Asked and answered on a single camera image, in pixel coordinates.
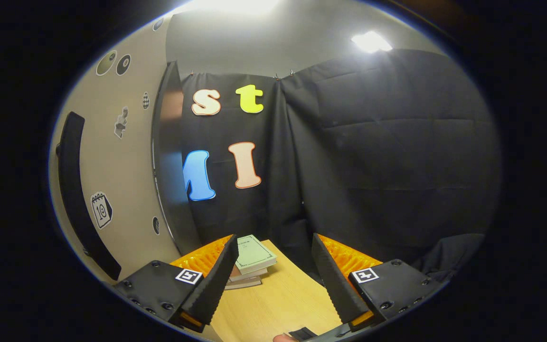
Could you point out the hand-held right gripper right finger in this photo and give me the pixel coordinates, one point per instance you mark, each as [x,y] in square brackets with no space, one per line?
[333,280]

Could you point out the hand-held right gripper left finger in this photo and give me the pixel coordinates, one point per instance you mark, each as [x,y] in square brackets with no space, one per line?
[216,280]

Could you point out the white book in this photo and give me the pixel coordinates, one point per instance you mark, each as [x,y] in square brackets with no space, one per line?
[242,283]

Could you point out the green book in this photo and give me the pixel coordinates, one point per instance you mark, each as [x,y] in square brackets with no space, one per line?
[254,254]

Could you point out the black backdrop cloth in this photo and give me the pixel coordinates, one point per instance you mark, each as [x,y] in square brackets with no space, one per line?
[387,156]

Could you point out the narrow ceiling light panel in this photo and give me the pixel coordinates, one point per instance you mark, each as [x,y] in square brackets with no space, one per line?
[371,42]

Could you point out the large ceiling light panel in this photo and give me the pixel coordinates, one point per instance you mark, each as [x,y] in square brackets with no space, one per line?
[231,4]

